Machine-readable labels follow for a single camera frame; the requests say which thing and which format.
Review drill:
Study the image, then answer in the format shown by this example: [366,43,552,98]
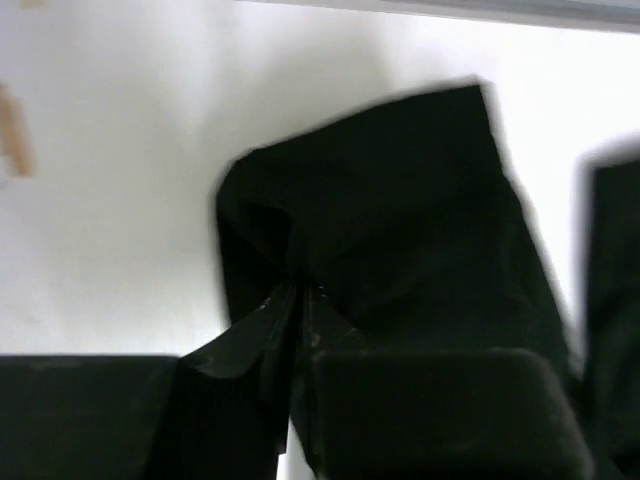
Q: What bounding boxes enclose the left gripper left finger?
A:
[149,283,300,480]

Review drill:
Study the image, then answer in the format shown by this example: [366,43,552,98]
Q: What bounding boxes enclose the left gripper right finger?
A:
[303,292,595,479]

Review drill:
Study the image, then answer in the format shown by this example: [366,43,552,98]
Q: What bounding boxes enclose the black trousers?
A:
[214,74,640,480]

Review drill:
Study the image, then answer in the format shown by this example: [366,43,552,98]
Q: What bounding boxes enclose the beige wooden hanger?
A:
[1,84,35,177]

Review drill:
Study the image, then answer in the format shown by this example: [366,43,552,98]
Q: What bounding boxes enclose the metal side rail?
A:
[234,0,640,34]

